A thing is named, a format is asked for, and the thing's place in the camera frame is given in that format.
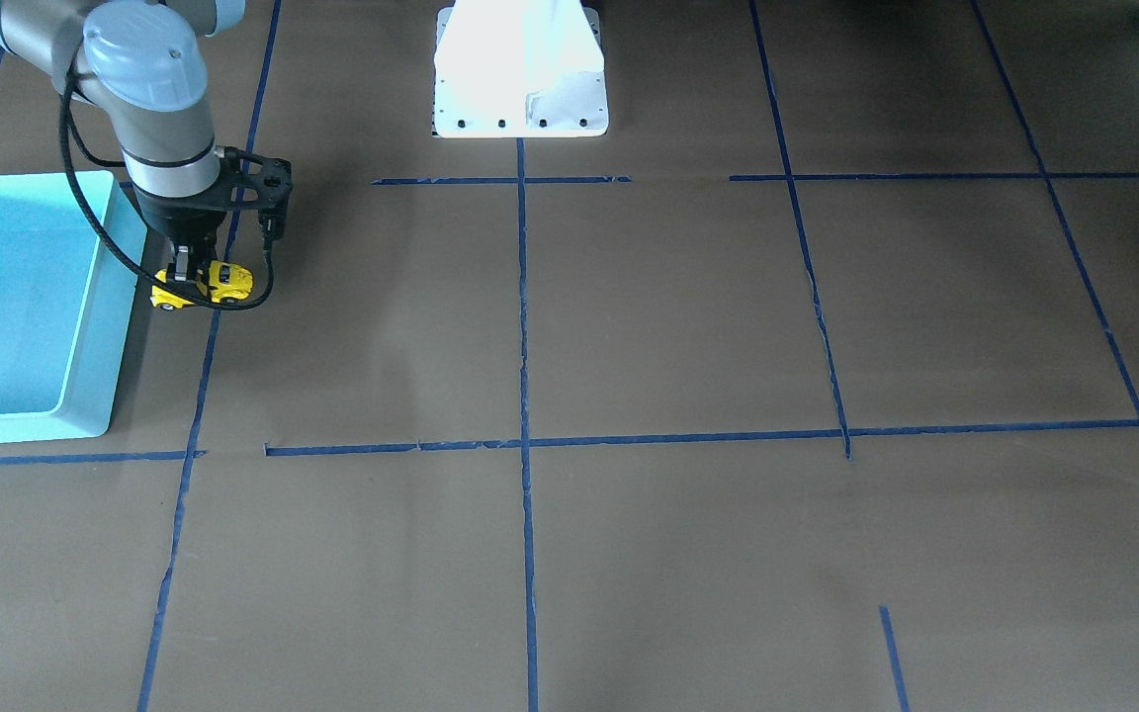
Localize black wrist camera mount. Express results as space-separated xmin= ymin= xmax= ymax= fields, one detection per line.
xmin=216 ymin=147 xmax=294 ymax=246

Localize yellow beetle toy car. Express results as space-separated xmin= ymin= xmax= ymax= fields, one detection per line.
xmin=150 ymin=261 xmax=254 ymax=311

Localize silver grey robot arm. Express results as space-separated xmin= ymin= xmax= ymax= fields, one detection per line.
xmin=0 ymin=1 xmax=245 ymax=298

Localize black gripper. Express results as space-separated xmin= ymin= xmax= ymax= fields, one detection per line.
xmin=134 ymin=186 xmax=227 ymax=298

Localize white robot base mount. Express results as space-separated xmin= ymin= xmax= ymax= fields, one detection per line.
xmin=431 ymin=1 xmax=611 ymax=139

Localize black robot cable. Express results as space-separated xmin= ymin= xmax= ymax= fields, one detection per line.
xmin=57 ymin=59 xmax=277 ymax=312

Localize light blue plastic bin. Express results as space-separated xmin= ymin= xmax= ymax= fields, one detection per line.
xmin=0 ymin=174 xmax=136 ymax=443

